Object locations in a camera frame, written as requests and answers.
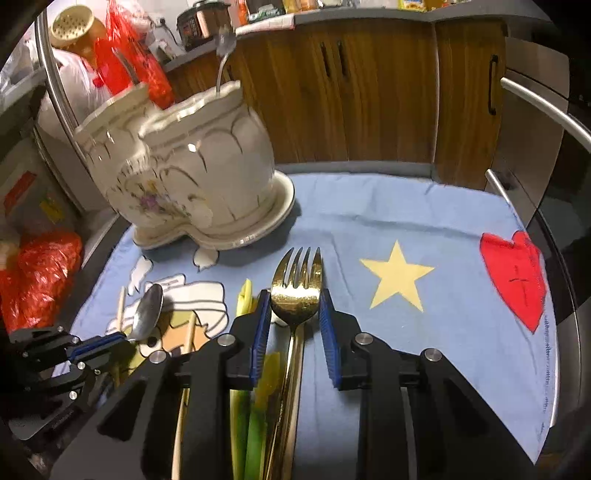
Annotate red plastic bag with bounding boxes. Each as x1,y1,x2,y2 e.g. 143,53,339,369
95,0,175,109
0,231,84,333

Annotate green box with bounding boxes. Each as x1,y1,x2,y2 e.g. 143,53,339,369
247,7,287,24

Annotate gold perforated ladle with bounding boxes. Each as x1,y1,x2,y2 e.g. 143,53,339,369
50,4,107,61

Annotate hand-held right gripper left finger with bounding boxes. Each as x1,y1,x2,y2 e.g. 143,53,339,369
48,290,273,480

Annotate flower tipped metal utensil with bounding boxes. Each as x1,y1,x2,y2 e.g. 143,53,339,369
215,23,238,93

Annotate white ceramic double utensil holder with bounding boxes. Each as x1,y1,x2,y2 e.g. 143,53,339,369
74,80,296,252

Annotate metal rack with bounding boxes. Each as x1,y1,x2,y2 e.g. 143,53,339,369
34,9,121,222

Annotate gold fork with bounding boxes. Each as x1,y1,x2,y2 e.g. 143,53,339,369
264,246,323,480

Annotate stainless steel appliance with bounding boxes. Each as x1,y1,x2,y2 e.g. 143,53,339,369
485,37,591,232

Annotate copper electric pressure cooker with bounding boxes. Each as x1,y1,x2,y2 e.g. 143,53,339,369
177,0,232,51

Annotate grey appliance with stickers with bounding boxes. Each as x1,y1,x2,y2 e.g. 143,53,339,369
0,134,84,241

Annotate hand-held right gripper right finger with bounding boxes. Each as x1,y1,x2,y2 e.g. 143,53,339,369
318,288,539,480

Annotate white plastic bag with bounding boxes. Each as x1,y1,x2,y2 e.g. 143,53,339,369
37,48,116,144

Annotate blue printed cloth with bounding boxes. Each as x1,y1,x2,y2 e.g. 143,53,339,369
69,173,557,480

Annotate silver spoon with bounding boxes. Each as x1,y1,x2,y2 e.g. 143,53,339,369
124,283,165,344

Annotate yellow green plastic utensil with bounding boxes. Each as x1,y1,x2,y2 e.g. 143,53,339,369
229,278,281,480

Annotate wooden kitchen cabinet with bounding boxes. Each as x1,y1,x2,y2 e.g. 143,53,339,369
164,18,509,190

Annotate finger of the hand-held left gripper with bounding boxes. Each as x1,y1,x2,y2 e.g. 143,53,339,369
18,357,119,411
9,327,126,365

